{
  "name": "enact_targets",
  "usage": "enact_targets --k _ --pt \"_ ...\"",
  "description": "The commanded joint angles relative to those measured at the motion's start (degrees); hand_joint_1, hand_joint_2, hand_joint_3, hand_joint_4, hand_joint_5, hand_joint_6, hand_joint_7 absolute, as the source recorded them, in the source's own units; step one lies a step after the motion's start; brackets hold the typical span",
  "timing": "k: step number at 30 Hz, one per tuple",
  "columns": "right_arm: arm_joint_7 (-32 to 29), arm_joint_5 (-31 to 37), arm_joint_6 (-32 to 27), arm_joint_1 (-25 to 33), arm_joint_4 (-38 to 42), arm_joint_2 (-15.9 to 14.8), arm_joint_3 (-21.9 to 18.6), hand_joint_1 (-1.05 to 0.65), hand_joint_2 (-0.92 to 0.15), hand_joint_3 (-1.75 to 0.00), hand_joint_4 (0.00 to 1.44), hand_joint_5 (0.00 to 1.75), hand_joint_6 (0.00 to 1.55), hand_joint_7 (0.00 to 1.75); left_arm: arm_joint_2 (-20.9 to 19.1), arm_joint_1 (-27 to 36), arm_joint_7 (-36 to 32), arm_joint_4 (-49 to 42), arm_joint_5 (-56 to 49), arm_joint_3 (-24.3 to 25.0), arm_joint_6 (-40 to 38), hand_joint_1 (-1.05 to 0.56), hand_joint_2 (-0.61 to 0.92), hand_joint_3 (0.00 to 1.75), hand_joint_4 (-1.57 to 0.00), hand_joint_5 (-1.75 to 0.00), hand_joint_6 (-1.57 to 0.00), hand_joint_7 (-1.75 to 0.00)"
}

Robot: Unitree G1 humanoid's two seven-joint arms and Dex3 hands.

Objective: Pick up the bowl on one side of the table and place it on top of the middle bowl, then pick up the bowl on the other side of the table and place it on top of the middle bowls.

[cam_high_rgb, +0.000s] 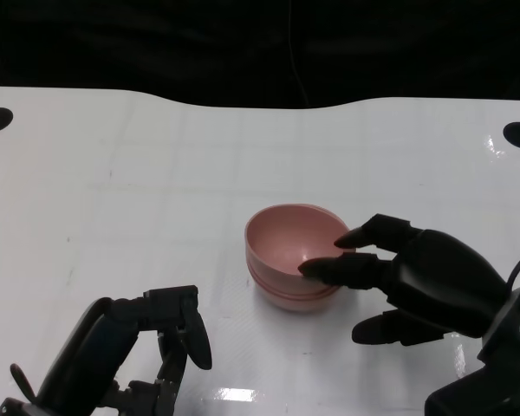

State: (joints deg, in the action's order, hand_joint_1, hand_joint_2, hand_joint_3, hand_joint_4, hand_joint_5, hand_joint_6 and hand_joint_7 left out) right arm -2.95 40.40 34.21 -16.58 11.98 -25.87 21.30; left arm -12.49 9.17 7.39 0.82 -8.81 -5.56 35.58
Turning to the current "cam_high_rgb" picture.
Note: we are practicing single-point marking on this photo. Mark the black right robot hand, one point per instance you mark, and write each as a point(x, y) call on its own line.
point(442, 281)

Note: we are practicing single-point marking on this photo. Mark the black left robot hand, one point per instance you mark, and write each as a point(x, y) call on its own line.
point(95, 346)

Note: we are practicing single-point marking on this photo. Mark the pink plastic bowl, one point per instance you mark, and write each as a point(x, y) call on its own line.
point(286, 242)
point(294, 305)
point(281, 291)

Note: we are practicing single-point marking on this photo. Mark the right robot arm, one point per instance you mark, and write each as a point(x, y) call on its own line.
point(518, 320)

